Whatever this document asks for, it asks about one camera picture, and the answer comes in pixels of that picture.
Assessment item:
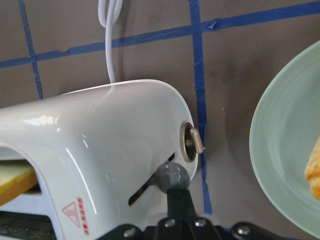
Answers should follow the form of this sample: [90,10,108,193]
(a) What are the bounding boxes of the white toaster power cord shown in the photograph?
[97,0,123,85]

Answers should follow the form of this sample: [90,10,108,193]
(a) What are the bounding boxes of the white two-slot toaster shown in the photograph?
[0,79,198,240]

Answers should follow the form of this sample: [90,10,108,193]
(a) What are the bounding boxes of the light green plate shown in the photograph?
[249,42,320,238]

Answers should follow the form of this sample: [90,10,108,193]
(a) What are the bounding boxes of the yellow bread slice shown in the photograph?
[0,159,38,206]

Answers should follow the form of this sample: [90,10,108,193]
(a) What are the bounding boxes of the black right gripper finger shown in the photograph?
[155,162,197,225]

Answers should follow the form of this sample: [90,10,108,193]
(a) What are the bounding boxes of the golden triangular pastry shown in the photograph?
[304,138,320,201]

